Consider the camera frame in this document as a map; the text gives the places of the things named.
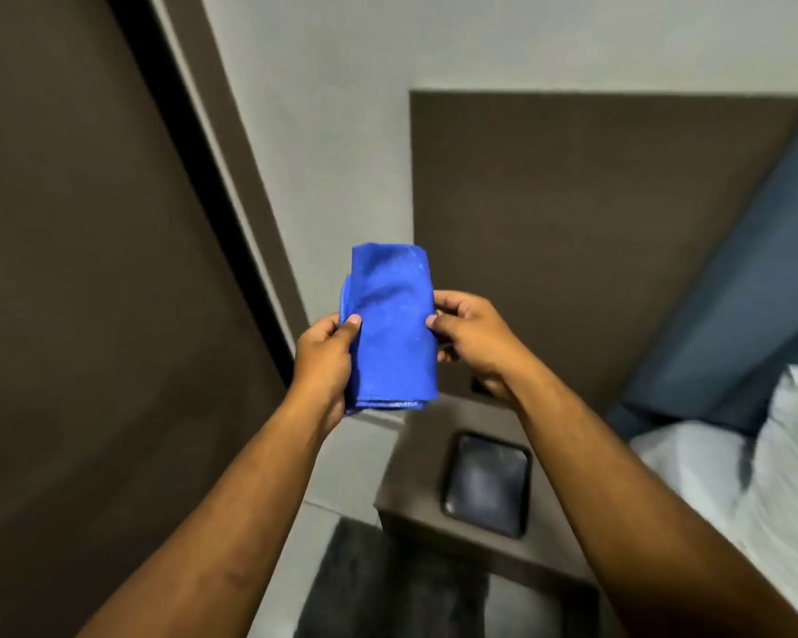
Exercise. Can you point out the blue upholstered headboard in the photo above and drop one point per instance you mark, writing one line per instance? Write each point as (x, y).
(731, 312)

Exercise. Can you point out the person's right thumb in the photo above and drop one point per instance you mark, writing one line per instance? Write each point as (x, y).
(447, 320)

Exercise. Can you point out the person's right hand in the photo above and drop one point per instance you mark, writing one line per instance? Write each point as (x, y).
(479, 345)

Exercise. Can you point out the grey floor rug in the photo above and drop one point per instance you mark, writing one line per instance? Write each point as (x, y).
(386, 584)

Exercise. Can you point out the person's left hand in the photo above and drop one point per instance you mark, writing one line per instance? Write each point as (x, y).
(320, 365)

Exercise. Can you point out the brown wall panel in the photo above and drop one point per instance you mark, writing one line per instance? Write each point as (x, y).
(572, 245)

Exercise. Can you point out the person's left thumb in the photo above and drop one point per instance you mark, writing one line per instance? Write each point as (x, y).
(346, 325)

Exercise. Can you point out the black square tray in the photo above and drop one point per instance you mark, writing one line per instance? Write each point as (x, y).
(487, 483)

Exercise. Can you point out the brown bedside table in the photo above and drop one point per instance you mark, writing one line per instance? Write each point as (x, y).
(479, 498)

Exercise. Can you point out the white bed sheet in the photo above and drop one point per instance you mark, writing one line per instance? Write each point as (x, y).
(758, 485)

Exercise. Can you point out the dark brown door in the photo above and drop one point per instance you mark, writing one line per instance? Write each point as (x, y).
(100, 312)

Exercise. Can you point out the blue cloth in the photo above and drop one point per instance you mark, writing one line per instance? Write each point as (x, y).
(391, 325)

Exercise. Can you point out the person's right forearm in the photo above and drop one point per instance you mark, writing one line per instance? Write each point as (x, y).
(638, 511)

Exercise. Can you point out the person's left forearm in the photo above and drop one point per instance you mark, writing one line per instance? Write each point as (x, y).
(206, 538)

